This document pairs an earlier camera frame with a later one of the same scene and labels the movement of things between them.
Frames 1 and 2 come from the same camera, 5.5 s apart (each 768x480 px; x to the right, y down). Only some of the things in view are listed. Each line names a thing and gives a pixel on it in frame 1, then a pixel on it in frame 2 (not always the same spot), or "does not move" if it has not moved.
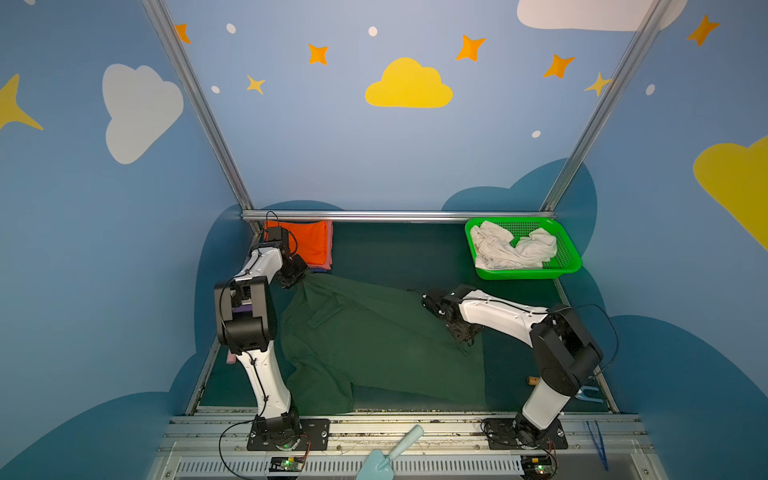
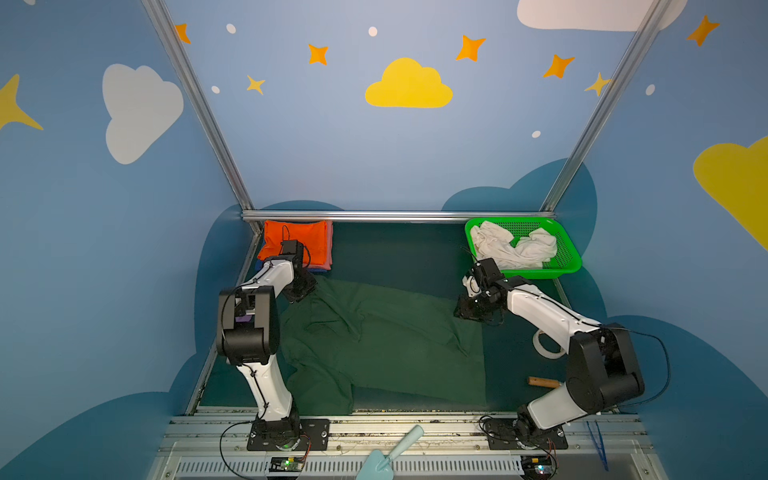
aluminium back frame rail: (393, 215) does not move
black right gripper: (437, 303) → (475, 305)
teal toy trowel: (377, 466) does not move
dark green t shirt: (346, 343) does not move
